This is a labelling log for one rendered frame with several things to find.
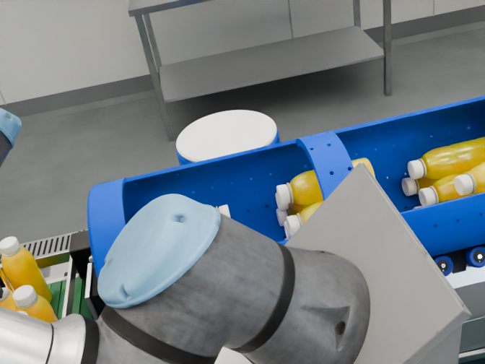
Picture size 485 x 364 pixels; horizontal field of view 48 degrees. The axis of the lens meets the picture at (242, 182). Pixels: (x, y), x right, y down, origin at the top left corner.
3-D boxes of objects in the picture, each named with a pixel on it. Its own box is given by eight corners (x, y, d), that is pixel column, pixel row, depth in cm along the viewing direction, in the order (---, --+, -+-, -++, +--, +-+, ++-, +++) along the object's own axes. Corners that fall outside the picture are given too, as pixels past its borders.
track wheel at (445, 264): (453, 253, 107) (449, 253, 109) (431, 254, 107) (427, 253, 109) (455, 276, 107) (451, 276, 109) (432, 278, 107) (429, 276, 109)
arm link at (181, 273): (304, 253, 50) (180, 189, 44) (237, 387, 49) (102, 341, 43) (247, 224, 61) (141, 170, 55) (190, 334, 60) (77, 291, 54)
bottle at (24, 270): (59, 297, 127) (32, 242, 118) (36, 317, 123) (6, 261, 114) (40, 288, 131) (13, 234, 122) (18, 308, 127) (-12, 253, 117)
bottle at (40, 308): (44, 374, 109) (11, 317, 100) (37, 352, 115) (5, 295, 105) (76, 357, 112) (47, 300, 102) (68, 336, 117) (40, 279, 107)
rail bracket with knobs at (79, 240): (111, 282, 129) (98, 250, 123) (81, 289, 128) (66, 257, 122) (112, 255, 137) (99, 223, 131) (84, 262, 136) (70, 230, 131)
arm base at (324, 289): (388, 346, 50) (309, 310, 46) (281, 421, 57) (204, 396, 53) (348, 231, 62) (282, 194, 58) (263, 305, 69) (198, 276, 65)
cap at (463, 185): (470, 198, 105) (461, 200, 105) (460, 183, 108) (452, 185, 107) (475, 184, 102) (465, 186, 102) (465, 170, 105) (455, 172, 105)
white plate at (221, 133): (159, 159, 144) (160, 163, 145) (260, 163, 135) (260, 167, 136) (197, 109, 165) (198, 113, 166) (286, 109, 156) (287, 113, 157)
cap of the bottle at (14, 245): (23, 245, 118) (20, 238, 117) (9, 256, 115) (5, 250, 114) (12, 240, 120) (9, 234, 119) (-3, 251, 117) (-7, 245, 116)
